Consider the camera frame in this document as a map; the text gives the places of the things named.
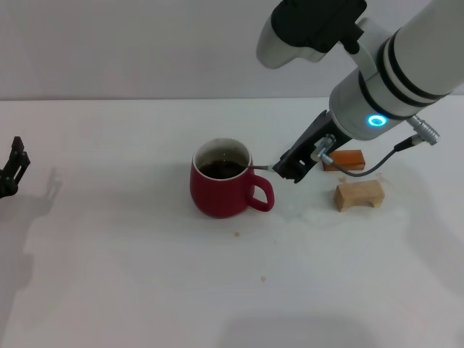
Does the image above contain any red ceramic mug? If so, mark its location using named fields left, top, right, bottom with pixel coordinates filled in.
left=189, top=137, right=275, bottom=219

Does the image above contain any right gripper cable with plug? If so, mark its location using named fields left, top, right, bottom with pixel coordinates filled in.
left=313, top=133, right=421, bottom=178

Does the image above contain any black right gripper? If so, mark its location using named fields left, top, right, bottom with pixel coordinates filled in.
left=271, top=110, right=351, bottom=184

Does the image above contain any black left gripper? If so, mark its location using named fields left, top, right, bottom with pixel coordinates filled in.
left=0, top=136, right=30, bottom=199

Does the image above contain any light wooden arch block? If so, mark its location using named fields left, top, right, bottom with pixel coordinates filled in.
left=333, top=180, right=385, bottom=212

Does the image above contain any metal spoon with blue handle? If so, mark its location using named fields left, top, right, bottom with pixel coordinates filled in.
left=239, top=163, right=276, bottom=173

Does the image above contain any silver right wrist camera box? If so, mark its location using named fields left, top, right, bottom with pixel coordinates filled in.
left=256, top=0, right=367, bottom=70

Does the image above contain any orange-brown wooden block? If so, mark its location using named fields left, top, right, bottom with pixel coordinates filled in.
left=321, top=149, right=365, bottom=172

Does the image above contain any dark coffee liquid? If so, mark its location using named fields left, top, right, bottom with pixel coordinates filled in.
left=198, top=159, right=246, bottom=181

